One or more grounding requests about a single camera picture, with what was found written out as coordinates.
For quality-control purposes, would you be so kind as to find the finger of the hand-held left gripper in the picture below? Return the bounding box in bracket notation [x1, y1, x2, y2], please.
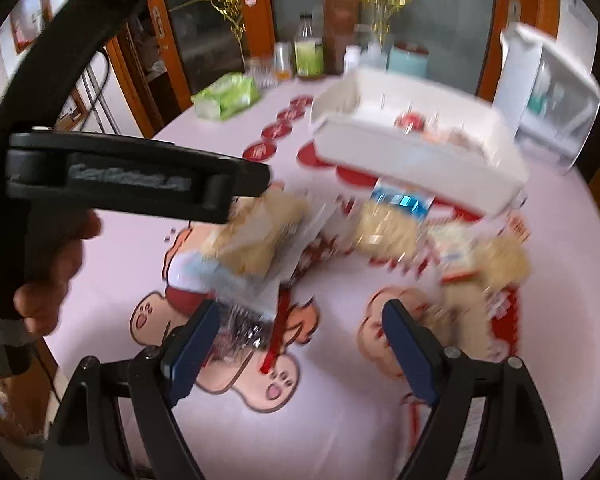
[7, 132, 272, 224]

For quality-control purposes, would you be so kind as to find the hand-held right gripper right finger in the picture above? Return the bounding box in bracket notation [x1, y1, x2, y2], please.
[382, 299, 566, 480]

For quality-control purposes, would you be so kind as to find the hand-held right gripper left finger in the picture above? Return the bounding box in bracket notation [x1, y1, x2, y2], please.
[42, 300, 221, 480]

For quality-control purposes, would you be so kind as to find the cream red-edged snack packet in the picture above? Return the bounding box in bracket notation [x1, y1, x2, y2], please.
[425, 220, 532, 361]

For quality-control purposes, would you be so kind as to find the blue label snack packet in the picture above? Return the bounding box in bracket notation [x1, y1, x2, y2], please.
[352, 180, 437, 267]

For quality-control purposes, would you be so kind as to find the clear-ended biscuit snack packet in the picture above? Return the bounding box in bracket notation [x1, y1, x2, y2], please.
[172, 189, 337, 361]

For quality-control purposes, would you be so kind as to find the white plastic tray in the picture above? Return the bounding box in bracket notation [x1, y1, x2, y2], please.
[310, 67, 529, 219]

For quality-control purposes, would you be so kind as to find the red white snack packet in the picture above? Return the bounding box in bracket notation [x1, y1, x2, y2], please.
[422, 127, 486, 153]

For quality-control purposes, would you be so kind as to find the person's left hand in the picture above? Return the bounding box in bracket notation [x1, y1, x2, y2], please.
[13, 209, 102, 337]

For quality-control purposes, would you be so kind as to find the pink printed tablecloth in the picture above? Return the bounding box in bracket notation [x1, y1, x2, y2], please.
[45, 77, 600, 480]

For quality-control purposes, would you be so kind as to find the green wet wipes pack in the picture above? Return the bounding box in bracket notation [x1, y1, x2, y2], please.
[190, 72, 261, 121]

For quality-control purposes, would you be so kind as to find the green label plastic bottle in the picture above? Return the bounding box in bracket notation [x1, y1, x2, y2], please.
[294, 12, 326, 81]

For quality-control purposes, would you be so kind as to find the small white bottle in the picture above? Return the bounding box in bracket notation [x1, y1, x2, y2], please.
[344, 45, 363, 76]

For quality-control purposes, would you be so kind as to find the teal bottle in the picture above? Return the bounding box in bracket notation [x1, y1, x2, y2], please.
[527, 87, 549, 116]

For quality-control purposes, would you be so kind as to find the white plastic storage box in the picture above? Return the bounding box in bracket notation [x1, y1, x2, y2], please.
[495, 22, 600, 176]

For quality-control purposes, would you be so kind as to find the wall picture frame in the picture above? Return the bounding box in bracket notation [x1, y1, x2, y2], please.
[10, 0, 52, 56]

